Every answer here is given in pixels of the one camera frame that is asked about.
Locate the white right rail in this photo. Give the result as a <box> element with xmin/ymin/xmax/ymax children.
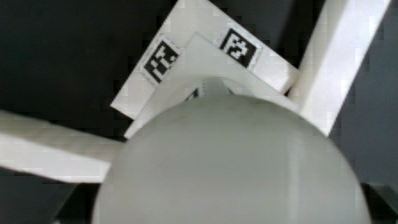
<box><xmin>288</xmin><ymin>0</ymin><xmax>393</xmax><ymax>135</ymax></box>

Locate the white lamp bulb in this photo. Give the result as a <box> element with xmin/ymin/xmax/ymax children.
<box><xmin>93</xmin><ymin>80</ymin><xmax>372</xmax><ymax>224</ymax></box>

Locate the white lamp base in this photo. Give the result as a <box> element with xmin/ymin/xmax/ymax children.
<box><xmin>112</xmin><ymin>0</ymin><xmax>299</xmax><ymax>136</ymax></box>

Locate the white front rail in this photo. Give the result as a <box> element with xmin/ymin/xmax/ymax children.
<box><xmin>0</xmin><ymin>110</ymin><xmax>123</xmax><ymax>183</ymax></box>

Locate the white rail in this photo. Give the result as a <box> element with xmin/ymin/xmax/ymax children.
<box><xmin>288</xmin><ymin>0</ymin><xmax>393</xmax><ymax>135</ymax></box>
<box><xmin>0</xmin><ymin>110</ymin><xmax>123</xmax><ymax>183</ymax></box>

